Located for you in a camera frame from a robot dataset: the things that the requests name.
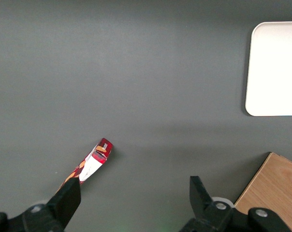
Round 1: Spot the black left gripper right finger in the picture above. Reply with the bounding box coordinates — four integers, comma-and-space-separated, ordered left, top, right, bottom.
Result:
179, 176, 250, 232

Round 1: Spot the wooden drawer cabinet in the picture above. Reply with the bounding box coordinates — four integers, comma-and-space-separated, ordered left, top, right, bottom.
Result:
234, 152, 292, 232

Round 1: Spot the cream plastic tray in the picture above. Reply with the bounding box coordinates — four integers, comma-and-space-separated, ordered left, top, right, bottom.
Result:
245, 21, 292, 117

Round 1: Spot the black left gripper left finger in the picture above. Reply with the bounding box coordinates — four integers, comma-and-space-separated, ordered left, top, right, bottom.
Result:
8, 178, 82, 232

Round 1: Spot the red cookie box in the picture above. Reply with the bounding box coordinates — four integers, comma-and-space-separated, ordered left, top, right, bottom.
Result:
60, 138, 114, 188

